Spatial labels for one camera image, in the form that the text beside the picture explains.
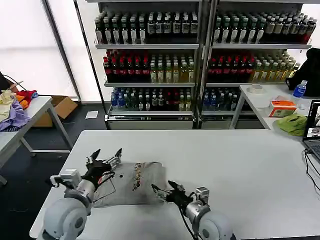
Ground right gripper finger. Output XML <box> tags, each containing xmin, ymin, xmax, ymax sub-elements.
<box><xmin>151</xmin><ymin>184</ymin><xmax>174</xmax><ymax>202</ymax></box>
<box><xmin>167</xmin><ymin>180</ymin><xmax>186</xmax><ymax>194</ymax></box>

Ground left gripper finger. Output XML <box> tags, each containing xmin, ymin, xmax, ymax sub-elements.
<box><xmin>103</xmin><ymin>147</ymin><xmax>123</xmax><ymax>169</ymax></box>
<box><xmin>85</xmin><ymin>148</ymin><xmax>102</xmax><ymax>166</ymax></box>

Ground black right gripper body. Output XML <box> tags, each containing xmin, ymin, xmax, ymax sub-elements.
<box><xmin>165</xmin><ymin>188</ymin><xmax>195</xmax><ymax>208</ymax></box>

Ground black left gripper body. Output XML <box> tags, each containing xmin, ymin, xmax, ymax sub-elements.
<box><xmin>81</xmin><ymin>160</ymin><xmax>114</xmax><ymax>185</ymax></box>

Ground grey printed T-shirt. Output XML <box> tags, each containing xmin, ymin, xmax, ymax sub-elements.
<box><xmin>91</xmin><ymin>161</ymin><xmax>174</xmax><ymax>209</ymax></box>

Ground brown cardboard box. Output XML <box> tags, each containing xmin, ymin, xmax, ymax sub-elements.
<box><xmin>32</xmin><ymin>96</ymin><xmax>79</xmax><ymax>128</ymax></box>

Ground white side table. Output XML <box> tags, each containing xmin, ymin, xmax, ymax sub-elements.
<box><xmin>229</xmin><ymin>84</ymin><xmax>320</xmax><ymax>142</ymax></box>
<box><xmin>0</xmin><ymin>96</ymin><xmax>74</xmax><ymax>186</ymax></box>

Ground purple cloth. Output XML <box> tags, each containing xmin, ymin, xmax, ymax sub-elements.
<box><xmin>0</xmin><ymin>99</ymin><xmax>32</xmax><ymax>133</ymax></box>

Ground red cloth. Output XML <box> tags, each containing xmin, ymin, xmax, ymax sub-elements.
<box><xmin>15</xmin><ymin>90</ymin><xmax>39</xmax><ymax>105</ymax></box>

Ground metal shelf with bottles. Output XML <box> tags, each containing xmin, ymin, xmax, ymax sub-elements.
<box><xmin>84</xmin><ymin>0</ymin><xmax>204</xmax><ymax>130</ymax></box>
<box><xmin>202</xmin><ymin>0</ymin><xmax>314</xmax><ymax>130</ymax></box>

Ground cream cloth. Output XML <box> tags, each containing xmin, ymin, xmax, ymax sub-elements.
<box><xmin>0</xmin><ymin>90</ymin><xmax>17</xmax><ymax>123</ymax></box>

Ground white tape roll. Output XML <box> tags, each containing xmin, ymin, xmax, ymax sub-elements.
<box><xmin>246</xmin><ymin>84</ymin><xmax>267</xmax><ymax>96</ymax></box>

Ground green cloth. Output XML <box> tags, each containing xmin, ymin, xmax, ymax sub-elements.
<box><xmin>273</xmin><ymin>113</ymin><xmax>308</xmax><ymax>137</ymax></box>

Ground orange tissue box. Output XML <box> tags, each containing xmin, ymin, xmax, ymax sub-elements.
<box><xmin>267</xmin><ymin>100</ymin><xmax>297</xmax><ymax>118</ymax></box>

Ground grey laptop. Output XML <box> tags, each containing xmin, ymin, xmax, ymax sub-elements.
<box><xmin>301</xmin><ymin>99</ymin><xmax>320</xmax><ymax>161</ymax></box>

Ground blue-label water bottle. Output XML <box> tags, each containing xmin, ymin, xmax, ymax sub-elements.
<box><xmin>292</xmin><ymin>80</ymin><xmax>308</xmax><ymax>99</ymax></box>

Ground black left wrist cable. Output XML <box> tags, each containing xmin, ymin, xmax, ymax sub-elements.
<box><xmin>92</xmin><ymin>171</ymin><xmax>117</xmax><ymax>203</ymax></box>

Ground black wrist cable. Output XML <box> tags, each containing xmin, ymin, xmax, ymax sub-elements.
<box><xmin>92</xmin><ymin>171</ymin><xmax>117</xmax><ymax>203</ymax></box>
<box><xmin>177</xmin><ymin>191</ymin><xmax>201</xmax><ymax>240</ymax></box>

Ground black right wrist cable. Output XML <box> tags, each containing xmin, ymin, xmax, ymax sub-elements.
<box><xmin>177</xmin><ymin>191</ymin><xmax>201</xmax><ymax>240</ymax></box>

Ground dark bag with cable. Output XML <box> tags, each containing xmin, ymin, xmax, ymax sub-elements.
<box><xmin>0</xmin><ymin>71</ymin><xmax>27</xmax><ymax>94</ymax></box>

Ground black laptop cables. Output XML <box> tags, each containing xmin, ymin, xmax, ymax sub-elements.
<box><xmin>303</xmin><ymin>147</ymin><xmax>320</xmax><ymax>196</ymax></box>

